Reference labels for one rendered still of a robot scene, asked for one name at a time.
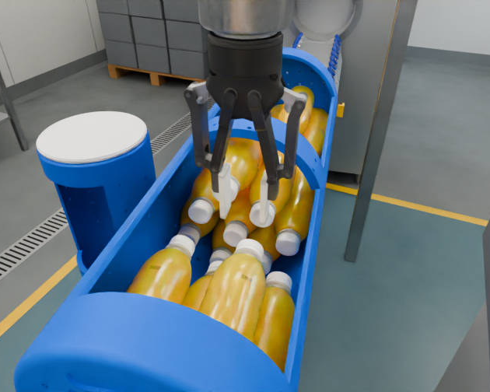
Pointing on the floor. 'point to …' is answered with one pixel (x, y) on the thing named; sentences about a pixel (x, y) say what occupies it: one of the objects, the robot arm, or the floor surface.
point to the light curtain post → (380, 120)
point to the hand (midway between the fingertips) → (245, 196)
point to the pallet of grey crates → (155, 39)
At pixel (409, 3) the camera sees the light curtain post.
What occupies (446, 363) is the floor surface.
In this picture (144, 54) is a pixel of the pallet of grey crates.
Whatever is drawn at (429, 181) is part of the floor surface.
